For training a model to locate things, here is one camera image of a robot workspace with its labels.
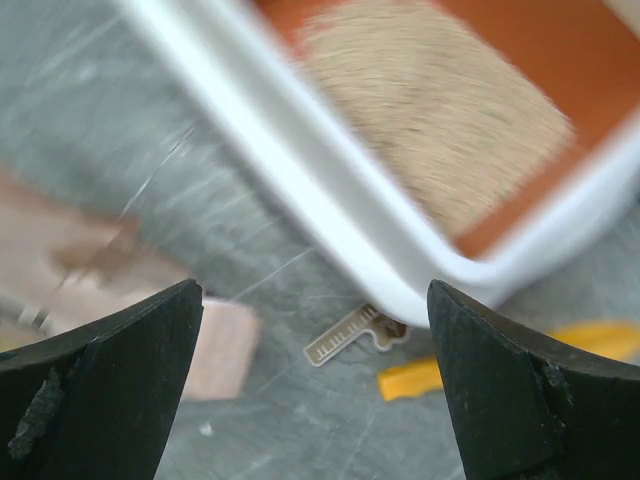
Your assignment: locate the yellow plastic scoop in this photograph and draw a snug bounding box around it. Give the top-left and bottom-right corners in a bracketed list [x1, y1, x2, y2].
[377, 321, 639, 402]

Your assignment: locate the clean litter pile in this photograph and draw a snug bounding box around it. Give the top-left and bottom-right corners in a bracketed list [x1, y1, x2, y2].
[298, 1, 574, 237]

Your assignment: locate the cream orange litter box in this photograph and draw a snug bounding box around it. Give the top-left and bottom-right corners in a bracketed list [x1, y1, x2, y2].
[119, 1, 639, 327]

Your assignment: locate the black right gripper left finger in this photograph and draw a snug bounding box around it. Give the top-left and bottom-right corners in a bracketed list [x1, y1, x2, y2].
[1, 279, 203, 480]

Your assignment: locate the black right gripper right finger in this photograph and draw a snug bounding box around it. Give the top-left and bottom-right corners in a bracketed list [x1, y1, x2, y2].
[427, 280, 639, 479]

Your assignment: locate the pink cat litter bag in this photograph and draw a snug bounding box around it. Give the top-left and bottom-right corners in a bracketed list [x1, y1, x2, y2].
[1, 172, 260, 401]

